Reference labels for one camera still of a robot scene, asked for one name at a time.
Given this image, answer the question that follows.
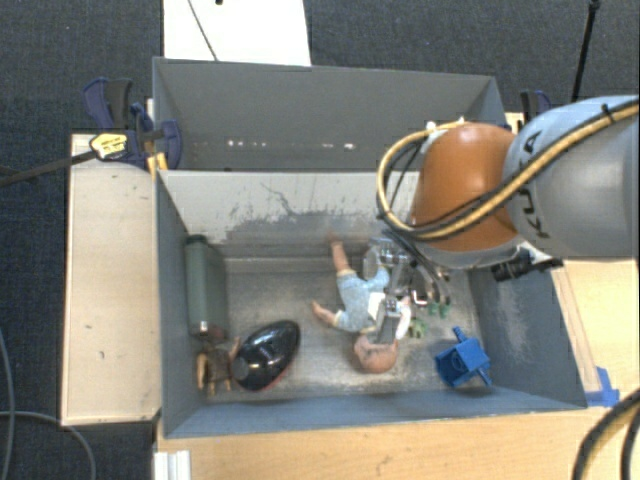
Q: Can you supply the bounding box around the black cylinder on white bracket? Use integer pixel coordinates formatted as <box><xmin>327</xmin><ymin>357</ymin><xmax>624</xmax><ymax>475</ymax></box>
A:
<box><xmin>491</xmin><ymin>247</ymin><xmax>565</xmax><ymax>283</ymax></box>

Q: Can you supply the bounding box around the blue plastic toy block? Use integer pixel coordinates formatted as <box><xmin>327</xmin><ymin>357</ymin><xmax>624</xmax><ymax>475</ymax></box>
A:
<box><xmin>433</xmin><ymin>325</ymin><xmax>494</xmax><ymax>390</ymax></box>

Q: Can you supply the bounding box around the pale wood flat board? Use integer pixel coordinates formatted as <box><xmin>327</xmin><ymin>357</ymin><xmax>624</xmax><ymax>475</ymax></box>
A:
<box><xmin>59</xmin><ymin>132</ymin><xmax>164</xmax><ymax>427</ymax></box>

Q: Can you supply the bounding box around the grey metal bin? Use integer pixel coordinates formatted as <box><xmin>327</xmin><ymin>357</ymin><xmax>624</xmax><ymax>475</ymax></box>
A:
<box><xmin>151</xmin><ymin>56</ymin><xmax>589</xmax><ymax>440</ymax></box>

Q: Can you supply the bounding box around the doll in pale blue clothes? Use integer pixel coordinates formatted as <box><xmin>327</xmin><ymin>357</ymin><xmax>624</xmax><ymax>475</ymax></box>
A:
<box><xmin>311</xmin><ymin>232</ymin><xmax>414</xmax><ymax>375</ymax></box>

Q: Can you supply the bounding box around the black computer mouse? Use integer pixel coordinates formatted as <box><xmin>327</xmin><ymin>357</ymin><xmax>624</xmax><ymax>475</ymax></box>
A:
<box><xmin>230</xmin><ymin>319</ymin><xmax>302</xmax><ymax>393</ymax></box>

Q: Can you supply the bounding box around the brown toy animal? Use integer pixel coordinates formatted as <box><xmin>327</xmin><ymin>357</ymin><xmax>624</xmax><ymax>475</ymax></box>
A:
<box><xmin>194</xmin><ymin>324</ymin><xmax>242</xmax><ymax>397</ymax></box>

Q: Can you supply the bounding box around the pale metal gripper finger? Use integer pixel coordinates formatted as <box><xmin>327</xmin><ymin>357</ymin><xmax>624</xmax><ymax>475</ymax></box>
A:
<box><xmin>375</xmin><ymin>297</ymin><xmax>404</xmax><ymax>345</ymax></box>

